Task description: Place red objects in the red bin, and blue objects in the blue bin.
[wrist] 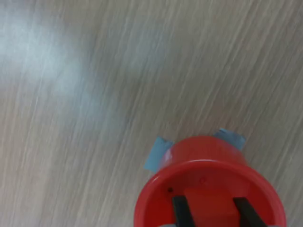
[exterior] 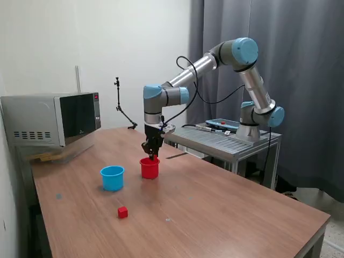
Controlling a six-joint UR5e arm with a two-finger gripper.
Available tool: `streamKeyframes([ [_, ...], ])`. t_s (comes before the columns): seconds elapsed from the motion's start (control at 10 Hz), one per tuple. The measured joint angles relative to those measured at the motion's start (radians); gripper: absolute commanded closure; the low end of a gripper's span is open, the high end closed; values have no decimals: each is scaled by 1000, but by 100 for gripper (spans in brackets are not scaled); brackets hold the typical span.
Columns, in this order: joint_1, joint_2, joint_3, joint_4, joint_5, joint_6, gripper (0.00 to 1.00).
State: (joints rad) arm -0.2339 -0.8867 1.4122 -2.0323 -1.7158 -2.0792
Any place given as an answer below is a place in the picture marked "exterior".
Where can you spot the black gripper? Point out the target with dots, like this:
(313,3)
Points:
(153,133)

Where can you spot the red cube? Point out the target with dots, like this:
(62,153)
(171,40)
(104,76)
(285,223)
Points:
(122,213)

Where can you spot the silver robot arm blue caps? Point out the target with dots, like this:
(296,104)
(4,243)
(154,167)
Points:
(212,61)

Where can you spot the red plastic cup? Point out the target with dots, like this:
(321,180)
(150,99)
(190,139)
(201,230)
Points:
(149,170)

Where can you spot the blue plastic cup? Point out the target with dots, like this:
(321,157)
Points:
(113,180)

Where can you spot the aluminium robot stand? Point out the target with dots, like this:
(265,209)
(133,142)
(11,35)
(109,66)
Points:
(215,141)

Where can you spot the blue teach pendant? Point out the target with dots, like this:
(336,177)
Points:
(223,125)

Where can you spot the silver microwave oven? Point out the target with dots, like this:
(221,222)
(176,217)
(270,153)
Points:
(35,118)

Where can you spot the black item on floor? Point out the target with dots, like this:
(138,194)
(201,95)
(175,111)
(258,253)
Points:
(285,184)

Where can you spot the black and white shoe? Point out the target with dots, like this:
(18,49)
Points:
(290,194)

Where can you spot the grey curtain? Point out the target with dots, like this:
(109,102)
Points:
(309,80)

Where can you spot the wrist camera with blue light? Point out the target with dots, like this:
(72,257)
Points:
(168,129)

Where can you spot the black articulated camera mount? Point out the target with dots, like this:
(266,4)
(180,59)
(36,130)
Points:
(118,99)

